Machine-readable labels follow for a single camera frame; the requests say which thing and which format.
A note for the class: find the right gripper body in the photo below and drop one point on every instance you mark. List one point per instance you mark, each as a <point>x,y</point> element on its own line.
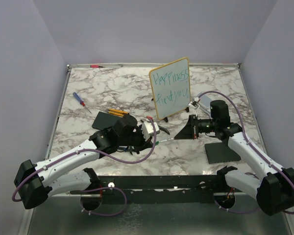
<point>193,121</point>

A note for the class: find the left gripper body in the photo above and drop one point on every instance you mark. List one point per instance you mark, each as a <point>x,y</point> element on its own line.
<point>137,140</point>

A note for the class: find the white whiteboard marker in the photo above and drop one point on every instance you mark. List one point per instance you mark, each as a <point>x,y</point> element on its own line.
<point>165,140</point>

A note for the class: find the yellow framed whiteboard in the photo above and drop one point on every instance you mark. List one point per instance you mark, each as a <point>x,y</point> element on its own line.
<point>170,84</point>

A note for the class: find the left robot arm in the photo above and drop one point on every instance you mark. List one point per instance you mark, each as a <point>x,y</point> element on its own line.
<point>36,182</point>

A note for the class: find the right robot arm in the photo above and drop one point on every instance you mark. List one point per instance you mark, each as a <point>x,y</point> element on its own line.
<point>273,188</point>

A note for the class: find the grey whiteboard eraser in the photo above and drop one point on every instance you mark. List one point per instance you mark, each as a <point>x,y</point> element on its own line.
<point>203,101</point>

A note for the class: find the right black pad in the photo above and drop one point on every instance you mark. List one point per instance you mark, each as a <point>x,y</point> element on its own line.
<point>220,153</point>

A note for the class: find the black pad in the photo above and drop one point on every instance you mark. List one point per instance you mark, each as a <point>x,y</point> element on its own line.
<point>220,153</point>
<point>104,120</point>

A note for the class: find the yellow utility knife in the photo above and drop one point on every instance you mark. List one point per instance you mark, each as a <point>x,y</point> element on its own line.
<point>118,113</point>

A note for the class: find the left black pad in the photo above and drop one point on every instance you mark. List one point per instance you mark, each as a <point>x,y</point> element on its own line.
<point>104,120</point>

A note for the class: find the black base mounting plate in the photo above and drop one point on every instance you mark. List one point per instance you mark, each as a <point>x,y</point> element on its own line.
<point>165,189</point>

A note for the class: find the blue red screwdriver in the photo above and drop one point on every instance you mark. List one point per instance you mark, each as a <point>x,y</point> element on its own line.
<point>81,101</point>

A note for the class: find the blue handled cutting pliers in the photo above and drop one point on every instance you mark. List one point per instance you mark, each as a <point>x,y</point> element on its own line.
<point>128,149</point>

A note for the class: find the black grey wire stripper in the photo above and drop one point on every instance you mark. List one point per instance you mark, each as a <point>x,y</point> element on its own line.
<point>164,129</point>

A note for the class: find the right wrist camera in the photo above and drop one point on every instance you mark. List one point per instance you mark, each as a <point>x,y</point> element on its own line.
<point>194,103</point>

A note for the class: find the red marker on rail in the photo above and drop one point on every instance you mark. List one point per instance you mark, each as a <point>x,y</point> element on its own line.
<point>96,66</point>

